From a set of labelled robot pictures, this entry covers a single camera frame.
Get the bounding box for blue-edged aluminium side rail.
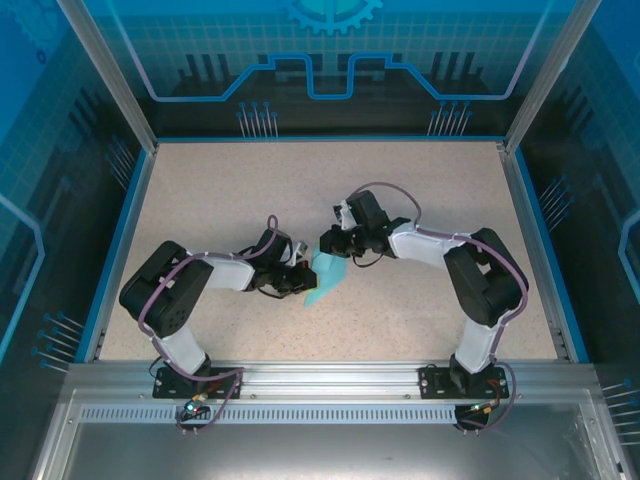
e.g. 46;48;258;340
74;142;160;364
498;141;594;364

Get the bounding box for light blue cloth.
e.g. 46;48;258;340
302;248;351;310

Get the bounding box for aluminium frame post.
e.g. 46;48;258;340
53;0;160;154
502;0;606;154

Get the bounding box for black base plate of right arm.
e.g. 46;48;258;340
418;364;509;400

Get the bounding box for brushed metal tray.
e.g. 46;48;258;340
29;388;639;480

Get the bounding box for cable connector with LED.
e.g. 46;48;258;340
467;399;502;417
182;392;209;419

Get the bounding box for slotted grey cable duct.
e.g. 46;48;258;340
78;405;464;427

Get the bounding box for long aluminium mounting rail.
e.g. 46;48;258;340
67;362;596;401

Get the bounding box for black base plate of left arm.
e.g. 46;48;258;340
152;367;244;400

